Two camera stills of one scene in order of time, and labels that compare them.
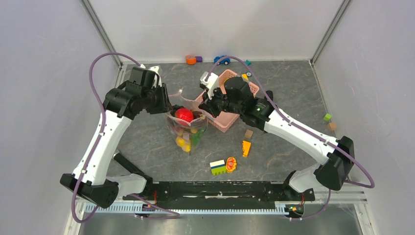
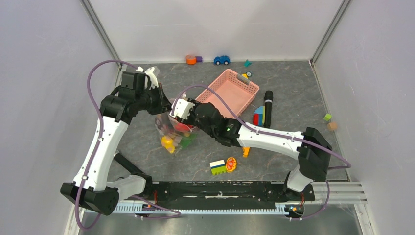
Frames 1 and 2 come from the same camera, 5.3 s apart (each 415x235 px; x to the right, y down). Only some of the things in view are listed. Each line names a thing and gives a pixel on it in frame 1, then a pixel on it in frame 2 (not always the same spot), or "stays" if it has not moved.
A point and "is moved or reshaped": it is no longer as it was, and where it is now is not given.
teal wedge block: [247, 62] stays
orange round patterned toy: [231, 164] stays
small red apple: [186, 114] is moved or reshaped
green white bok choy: [195, 137] to [185, 141]
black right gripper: [208, 105] to [192, 110]
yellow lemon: [181, 143] to [168, 143]
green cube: [327, 117] stays
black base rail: [218, 193] stays
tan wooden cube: [332, 126] stays
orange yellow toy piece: [246, 146] stays
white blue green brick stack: [218, 167] stays
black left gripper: [164, 105] stays
